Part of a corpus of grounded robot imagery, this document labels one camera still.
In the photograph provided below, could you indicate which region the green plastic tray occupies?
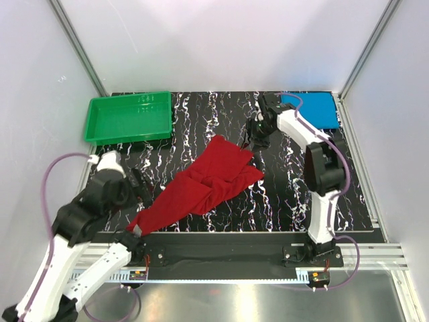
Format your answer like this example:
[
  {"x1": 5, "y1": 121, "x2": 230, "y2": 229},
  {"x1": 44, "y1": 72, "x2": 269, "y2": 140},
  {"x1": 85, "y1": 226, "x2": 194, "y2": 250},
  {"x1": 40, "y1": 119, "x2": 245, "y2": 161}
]
[{"x1": 84, "y1": 91, "x2": 172, "y2": 146}]

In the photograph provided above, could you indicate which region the aluminium corner post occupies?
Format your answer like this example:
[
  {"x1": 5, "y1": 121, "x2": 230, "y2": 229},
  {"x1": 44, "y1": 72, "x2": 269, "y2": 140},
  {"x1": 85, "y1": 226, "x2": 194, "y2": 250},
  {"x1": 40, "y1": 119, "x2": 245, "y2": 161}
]
[
  {"x1": 338, "y1": 0, "x2": 402, "y2": 100},
  {"x1": 48, "y1": 0, "x2": 109, "y2": 97}
]

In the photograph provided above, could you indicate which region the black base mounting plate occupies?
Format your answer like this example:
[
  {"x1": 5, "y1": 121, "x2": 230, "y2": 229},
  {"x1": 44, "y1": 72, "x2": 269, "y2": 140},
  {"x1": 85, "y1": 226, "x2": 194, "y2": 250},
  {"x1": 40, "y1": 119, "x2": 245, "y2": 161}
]
[{"x1": 143, "y1": 232, "x2": 343, "y2": 282}]

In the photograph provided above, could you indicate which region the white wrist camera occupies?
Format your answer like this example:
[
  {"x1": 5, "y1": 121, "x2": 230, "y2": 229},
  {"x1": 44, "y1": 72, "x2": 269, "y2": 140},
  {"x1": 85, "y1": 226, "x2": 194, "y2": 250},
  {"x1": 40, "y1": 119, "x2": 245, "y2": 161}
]
[
  {"x1": 255, "y1": 110, "x2": 264, "y2": 122},
  {"x1": 88, "y1": 150, "x2": 126, "y2": 178}
]

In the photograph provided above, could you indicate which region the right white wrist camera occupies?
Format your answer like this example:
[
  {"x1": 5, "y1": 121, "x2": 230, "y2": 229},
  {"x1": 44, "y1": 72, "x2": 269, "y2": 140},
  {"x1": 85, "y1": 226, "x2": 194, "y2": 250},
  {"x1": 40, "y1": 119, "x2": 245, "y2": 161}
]
[{"x1": 255, "y1": 110, "x2": 264, "y2": 122}]

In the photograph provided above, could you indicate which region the purple cable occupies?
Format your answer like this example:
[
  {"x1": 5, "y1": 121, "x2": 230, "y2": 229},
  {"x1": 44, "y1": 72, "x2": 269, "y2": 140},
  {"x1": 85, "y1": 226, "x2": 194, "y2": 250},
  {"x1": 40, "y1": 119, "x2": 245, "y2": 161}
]
[
  {"x1": 274, "y1": 93, "x2": 361, "y2": 290},
  {"x1": 19, "y1": 152, "x2": 143, "y2": 322}
]

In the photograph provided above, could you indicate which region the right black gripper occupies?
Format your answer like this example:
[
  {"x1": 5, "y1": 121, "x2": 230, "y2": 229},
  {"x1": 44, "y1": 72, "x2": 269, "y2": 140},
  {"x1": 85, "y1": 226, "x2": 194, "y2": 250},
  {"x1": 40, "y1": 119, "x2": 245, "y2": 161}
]
[{"x1": 240, "y1": 118, "x2": 275, "y2": 154}]

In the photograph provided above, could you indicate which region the left aluminium corner post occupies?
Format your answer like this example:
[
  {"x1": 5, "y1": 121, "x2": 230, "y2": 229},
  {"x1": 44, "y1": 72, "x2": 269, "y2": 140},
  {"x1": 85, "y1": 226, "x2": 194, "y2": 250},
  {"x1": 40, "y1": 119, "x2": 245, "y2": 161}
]
[{"x1": 48, "y1": 0, "x2": 109, "y2": 97}]

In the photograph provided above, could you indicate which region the right small connector board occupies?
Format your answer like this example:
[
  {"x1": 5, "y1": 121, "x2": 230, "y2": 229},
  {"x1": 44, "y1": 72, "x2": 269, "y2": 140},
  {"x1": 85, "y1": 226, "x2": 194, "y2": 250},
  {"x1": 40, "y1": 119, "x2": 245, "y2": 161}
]
[{"x1": 309, "y1": 271, "x2": 330, "y2": 284}]

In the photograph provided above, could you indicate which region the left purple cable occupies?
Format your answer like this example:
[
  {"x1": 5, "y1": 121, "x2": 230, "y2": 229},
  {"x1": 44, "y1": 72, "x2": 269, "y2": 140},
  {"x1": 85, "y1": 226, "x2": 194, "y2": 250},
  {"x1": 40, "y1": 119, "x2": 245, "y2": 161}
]
[{"x1": 19, "y1": 152, "x2": 143, "y2": 322}]

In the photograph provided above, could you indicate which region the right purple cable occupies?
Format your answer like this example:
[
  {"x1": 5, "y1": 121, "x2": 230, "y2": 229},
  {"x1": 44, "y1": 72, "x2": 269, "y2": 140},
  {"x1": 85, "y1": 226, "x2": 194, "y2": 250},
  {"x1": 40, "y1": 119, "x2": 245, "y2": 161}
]
[{"x1": 274, "y1": 93, "x2": 361, "y2": 290}]

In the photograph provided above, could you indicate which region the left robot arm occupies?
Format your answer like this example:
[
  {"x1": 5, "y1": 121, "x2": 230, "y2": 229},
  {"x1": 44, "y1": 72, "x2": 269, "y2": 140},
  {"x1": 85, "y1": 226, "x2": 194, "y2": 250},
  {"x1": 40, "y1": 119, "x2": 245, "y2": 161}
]
[{"x1": 2, "y1": 168, "x2": 153, "y2": 321}]

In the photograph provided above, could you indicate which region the red t shirt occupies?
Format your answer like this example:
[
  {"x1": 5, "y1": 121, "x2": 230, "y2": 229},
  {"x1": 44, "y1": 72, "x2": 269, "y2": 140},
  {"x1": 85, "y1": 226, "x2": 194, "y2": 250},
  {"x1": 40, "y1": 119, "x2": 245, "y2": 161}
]
[{"x1": 126, "y1": 135, "x2": 263, "y2": 236}]

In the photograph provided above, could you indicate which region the folded blue t shirt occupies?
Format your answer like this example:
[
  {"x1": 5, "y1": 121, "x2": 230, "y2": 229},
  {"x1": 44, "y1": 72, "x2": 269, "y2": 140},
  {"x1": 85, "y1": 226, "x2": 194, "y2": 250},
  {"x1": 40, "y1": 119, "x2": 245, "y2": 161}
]
[{"x1": 281, "y1": 92, "x2": 339, "y2": 129}]

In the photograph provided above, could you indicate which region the right aluminium corner post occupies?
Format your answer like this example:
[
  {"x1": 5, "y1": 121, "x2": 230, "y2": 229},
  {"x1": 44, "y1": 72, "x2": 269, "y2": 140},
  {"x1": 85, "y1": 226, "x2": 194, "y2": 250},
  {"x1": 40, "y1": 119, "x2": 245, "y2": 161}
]
[{"x1": 338, "y1": 0, "x2": 402, "y2": 100}]

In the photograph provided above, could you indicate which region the left small connector board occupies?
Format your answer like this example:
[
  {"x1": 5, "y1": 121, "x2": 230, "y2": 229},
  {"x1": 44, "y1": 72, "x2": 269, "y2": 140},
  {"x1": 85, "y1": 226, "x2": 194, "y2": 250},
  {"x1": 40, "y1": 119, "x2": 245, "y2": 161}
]
[{"x1": 129, "y1": 270, "x2": 147, "y2": 280}]

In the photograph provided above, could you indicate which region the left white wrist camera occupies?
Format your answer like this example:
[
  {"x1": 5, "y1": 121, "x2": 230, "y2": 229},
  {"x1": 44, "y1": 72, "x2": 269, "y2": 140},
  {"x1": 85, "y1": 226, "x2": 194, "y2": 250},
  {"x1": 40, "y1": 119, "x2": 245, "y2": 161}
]
[{"x1": 88, "y1": 150, "x2": 126, "y2": 178}]

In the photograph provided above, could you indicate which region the small connector board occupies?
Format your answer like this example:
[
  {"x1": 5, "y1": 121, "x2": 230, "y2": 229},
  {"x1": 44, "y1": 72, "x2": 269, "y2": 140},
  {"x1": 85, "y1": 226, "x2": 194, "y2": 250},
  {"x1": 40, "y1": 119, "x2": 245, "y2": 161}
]
[
  {"x1": 129, "y1": 270, "x2": 147, "y2": 280},
  {"x1": 309, "y1": 271, "x2": 330, "y2": 284}
]

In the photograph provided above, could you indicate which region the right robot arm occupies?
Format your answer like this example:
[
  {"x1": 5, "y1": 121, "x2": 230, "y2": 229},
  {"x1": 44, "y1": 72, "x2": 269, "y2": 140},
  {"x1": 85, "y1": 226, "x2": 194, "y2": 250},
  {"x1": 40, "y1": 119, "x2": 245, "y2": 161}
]
[{"x1": 241, "y1": 93, "x2": 351, "y2": 266}]

